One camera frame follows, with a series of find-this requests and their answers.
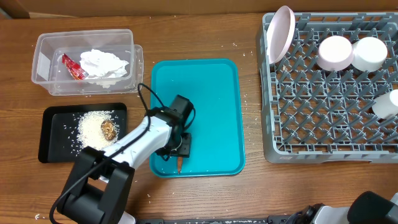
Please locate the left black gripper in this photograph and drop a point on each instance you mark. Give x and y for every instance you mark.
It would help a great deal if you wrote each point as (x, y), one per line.
(184, 151)

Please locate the orange carrot piece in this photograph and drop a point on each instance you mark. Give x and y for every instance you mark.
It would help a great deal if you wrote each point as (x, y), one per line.
(179, 164)

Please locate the brown nut bar piece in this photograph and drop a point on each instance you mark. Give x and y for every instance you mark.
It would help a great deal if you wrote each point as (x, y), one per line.
(108, 130)

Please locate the white rice pile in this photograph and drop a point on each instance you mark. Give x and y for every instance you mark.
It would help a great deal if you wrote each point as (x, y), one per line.
(85, 130)

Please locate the white tissue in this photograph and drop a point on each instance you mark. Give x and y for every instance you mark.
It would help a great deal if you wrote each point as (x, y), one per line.
(102, 65)

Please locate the red snack wrapper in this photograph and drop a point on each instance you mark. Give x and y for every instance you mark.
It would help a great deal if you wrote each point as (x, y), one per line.
(74, 68)

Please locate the large white plate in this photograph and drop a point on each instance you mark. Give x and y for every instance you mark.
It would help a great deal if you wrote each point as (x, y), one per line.
(280, 34)

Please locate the small white plate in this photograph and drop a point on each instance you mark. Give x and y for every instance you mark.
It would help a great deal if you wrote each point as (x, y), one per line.
(335, 53)

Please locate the pale green cup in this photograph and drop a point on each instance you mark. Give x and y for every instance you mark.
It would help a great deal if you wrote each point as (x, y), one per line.
(386, 105)

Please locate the pale green bowl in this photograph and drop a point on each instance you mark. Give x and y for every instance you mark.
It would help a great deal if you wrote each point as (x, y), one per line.
(369, 54)

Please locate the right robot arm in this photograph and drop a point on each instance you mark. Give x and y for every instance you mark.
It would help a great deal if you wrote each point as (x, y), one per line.
(368, 208)

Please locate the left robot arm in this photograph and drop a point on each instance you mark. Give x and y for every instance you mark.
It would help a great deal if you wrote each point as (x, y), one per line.
(99, 183)

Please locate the grey dishwasher rack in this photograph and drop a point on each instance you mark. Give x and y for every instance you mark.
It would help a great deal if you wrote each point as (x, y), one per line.
(310, 115)

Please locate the teal plastic serving tray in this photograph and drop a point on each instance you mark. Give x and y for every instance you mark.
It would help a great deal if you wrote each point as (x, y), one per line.
(212, 85)

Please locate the black rectangular tray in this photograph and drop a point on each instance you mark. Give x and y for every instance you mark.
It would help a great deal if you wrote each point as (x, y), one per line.
(53, 142)

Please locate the clear plastic bin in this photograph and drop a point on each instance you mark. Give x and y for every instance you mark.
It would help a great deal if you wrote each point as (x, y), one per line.
(49, 72)

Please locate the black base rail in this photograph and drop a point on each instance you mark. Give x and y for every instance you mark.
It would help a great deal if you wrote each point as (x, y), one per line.
(272, 219)

